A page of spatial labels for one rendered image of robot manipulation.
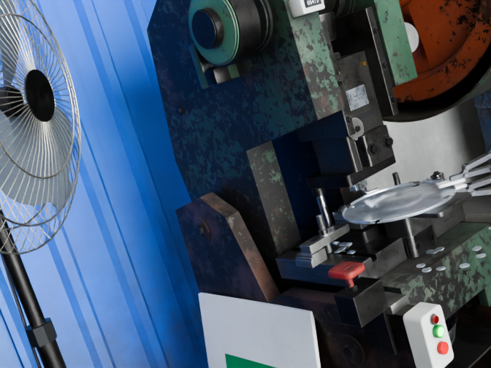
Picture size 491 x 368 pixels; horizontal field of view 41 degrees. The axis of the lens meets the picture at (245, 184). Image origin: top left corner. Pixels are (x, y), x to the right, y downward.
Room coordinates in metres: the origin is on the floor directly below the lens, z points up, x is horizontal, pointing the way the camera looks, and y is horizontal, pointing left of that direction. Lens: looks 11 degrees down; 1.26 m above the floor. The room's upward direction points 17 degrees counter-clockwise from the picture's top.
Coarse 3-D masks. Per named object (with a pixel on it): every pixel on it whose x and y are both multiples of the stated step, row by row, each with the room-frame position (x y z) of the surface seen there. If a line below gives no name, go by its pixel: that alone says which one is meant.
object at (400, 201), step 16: (384, 192) 1.72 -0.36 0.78; (400, 192) 1.67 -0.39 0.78; (416, 192) 1.61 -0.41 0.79; (432, 192) 1.59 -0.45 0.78; (448, 192) 1.54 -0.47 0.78; (352, 208) 1.66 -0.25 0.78; (368, 208) 1.62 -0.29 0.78; (384, 208) 1.56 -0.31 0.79; (400, 208) 1.53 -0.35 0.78; (416, 208) 1.50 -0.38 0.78; (432, 208) 1.46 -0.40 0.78
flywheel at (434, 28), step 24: (408, 0) 1.88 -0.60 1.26; (432, 0) 1.82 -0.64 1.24; (456, 0) 1.76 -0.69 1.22; (480, 0) 1.71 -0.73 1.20; (432, 24) 1.84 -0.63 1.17; (456, 24) 1.78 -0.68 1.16; (480, 24) 1.68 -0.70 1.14; (432, 48) 1.85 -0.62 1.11; (456, 48) 1.79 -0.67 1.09; (480, 48) 1.70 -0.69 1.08; (432, 72) 1.84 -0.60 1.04; (456, 72) 1.77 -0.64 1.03; (408, 96) 1.91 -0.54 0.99; (432, 96) 1.84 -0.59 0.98
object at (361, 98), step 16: (352, 64) 1.64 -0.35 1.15; (352, 80) 1.63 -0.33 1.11; (368, 80) 1.66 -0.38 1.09; (352, 96) 1.62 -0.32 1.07; (368, 96) 1.65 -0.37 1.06; (352, 112) 1.61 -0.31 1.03; (368, 112) 1.64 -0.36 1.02; (368, 128) 1.64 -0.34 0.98; (384, 128) 1.63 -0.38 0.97; (320, 144) 1.66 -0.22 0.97; (336, 144) 1.62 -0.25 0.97; (352, 144) 1.59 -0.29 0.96; (368, 144) 1.58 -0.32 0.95; (384, 144) 1.61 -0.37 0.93; (320, 160) 1.68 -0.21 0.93; (336, 160) 1.63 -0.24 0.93; (352, 160) 1.59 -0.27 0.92; (368, 160) 1.58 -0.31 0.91
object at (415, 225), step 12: (456, 192) 1.53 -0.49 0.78; (468, 192) 1.50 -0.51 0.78; (444, 204) 1.46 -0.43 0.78; (456, 204) 1.45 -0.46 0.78; (420, 216) 1.46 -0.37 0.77; (432, 216) 1.43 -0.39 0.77; (396, 228) 1.55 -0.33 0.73; (408, 228) 1.53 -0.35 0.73; (420, 228) 1.55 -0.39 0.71; (432, 228) 1.57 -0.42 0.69; (408, 240) 1.53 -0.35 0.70; (420, 240) 1.54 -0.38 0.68; (432, 240) 1.56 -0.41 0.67; (408, 252) 1.54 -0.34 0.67; (420, 252) 1.54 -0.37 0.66
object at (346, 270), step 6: (342, 264) 1.34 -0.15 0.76; (348, 264) 1.33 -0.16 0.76; (354, 264) 1.31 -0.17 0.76; (360, 264) 1.31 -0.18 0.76; (330, 270) 1.33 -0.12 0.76; (336, 270) 1.32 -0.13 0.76; (342, 270) 1.30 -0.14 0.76; (348, 270) 1.30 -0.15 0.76; (354, 270) 1.29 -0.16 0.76; (360, 270) 1.30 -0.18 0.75; (330, 276) 1.32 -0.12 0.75; (336, 276) 1.30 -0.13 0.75; (342, 276) 1.29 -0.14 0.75; (348, 276) 1.28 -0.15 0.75; (354, 276) 1.28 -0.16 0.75; (348, 282) 1.31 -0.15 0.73
